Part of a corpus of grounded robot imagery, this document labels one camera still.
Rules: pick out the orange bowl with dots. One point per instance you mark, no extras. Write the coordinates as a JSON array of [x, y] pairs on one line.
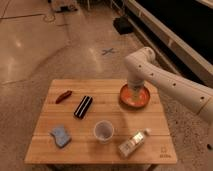
[[135, 98]]

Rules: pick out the black object on floor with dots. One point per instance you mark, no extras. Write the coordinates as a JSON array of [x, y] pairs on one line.
[[122, 25]]

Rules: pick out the white device on floor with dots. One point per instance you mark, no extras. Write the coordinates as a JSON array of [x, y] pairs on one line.
[[63, 5]]

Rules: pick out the clear plastic cup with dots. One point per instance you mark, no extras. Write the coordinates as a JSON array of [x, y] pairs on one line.
[[103, 131]]

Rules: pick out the red brown chili pepper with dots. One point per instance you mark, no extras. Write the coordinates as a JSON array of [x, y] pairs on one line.
[[63, 96]]

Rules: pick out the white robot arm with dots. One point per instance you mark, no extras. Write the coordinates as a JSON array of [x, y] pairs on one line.
[[196, 97]]

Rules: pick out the wooden table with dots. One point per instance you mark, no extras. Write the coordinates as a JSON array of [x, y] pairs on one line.
[[84, 148]]

